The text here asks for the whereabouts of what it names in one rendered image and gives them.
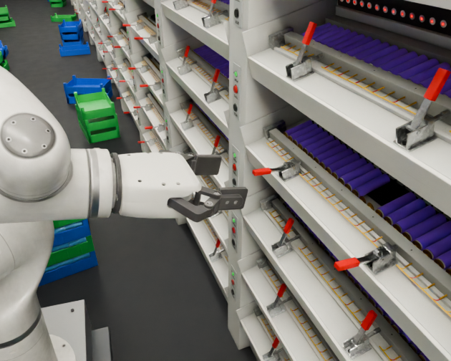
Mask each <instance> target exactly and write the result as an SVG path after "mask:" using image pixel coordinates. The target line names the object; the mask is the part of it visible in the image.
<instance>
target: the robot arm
mask: <svg viewBox="0 0 451 361"><path fill-rule="evenodd" d="M221 160H222V157H221V156H220V155H194V154H193V153H186V154H183V153H180V152H177V151H176V152H171V151H168V150H159V152H158V153H130V154H123V155H118V154H117V153H111V154H110V153H109V151H108V150H107V149H99V148H94V149H71V148H70V144H69V140H68V137H67V134H66V133H65V131H64V129H63V128H62V126H61V125H60V124H59V122H58V121H57V119H56V118H55V117H54V116H53V114H52V113H51V112H50V111H49V110H48V109H47V108H46V107H45V106H44V105H43V104H42V103H41V102H40V101H39V100H38V99H37V98H36V97H35V95H34V94H33V93H32V92H30V91H29V90H28V89H27V88H26V87H25V86H24V85H23V84H22V83H21V82H20V81H19V80H18V79H17V78H15V76H14V75H13V74H11V73H10V72H9V71H7V70H6V69H4V68H3V67H1V66H0V361H76V357H75V355H74V351H73V349H72V347H71V346H70V344H69V343H68V342H67V341H66V340H63V339H62V338H61V337H58V336H55V335H52V334H49V331H48V329H47V325H46V322H45V320H44V316H43V313H42V309H41V307H40V304H39V300H38V297H37V289H38V286H39V283H40V281H41V280H42V277H43V274H44V271H45V269H46V267H47V264H48V261H49V258H50V255H51V252H52V248H53V244H54V223H53V221H61V220H73V219H86V218H108V217H110V214H111V212H112V213H119V214H120V215H121V216H130V217H137V218H189V219H190V220H191V221H194V222H196V223H198V222H200V221H202V220H204V219H206V218H210V217H211V216H212V215H213V214H214V213H217V212H218V211H224V210H237V209H243V208H244V206H245V202H246V197H247V194H248V189H247V187H222V188H219V190H218V191H217V190H213V189H211V188H206V187H204V186H202V185H201V184H200V182H199V180H198V179H197V177H196V175H218V174H219V170H220V164H221ZM192 192H195V197H194V200H192V199H191V197H192ZM201 195H204V196H208V197H210V198H209V199H208V200H207V201H206V202H202V201H200V198H201Z"/></svg>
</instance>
